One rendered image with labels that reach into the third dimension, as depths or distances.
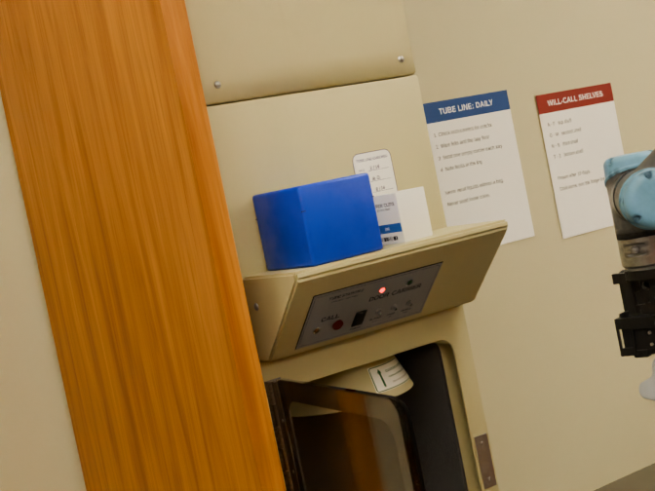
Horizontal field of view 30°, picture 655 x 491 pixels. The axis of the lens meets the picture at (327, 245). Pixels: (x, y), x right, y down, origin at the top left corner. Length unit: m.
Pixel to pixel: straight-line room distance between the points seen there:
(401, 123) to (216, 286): 0.39
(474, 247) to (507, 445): 0.81
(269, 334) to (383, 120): 0.33
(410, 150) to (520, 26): 0.82
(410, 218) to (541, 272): 0.88
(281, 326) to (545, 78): 1.13
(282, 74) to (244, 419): 0.42
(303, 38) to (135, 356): 0.44
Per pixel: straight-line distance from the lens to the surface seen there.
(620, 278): 1.71
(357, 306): 1.42
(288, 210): 1.36
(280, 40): 1.48
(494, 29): 2.30
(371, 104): 1.54
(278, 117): 1.46
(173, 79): 1.30
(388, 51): 1.57
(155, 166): 1.37
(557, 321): 2.33
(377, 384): 1.54
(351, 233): 1.37
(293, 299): 1.34
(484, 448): 1.63
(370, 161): 1.53
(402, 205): 1.44
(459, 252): 1.48
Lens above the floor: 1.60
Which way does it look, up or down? 3 degrees down
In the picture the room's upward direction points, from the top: 11 degrees counter-clockwise
